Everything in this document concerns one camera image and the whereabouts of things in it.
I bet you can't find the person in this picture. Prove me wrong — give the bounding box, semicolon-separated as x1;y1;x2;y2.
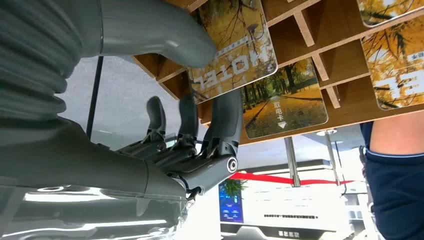
359;111;424;240

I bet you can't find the green potted plant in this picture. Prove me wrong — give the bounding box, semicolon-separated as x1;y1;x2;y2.
221;178;248;200

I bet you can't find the thin black pole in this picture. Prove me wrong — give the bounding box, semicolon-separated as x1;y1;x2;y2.
85;55;105;140

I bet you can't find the wooden card holder rack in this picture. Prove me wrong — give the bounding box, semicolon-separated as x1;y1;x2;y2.
131;0;424;147

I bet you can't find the tree avenue key card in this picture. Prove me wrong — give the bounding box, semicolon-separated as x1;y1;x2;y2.
241;57;329;140

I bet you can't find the white reception counter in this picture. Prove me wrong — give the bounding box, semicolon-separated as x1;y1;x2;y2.
219;180;353;240

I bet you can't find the silver metal stanchion pole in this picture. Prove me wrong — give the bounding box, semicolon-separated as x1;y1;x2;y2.
323;130;341;187
284;136;302;188

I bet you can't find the blue display screen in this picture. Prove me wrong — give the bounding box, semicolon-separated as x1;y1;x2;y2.
218;180;245;224

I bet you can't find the red barrier ribbon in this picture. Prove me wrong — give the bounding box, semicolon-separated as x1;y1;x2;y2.
229;171;356;186

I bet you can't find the ribbed grey right arm sleeve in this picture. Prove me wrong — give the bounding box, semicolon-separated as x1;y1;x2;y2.
0;0;84;121

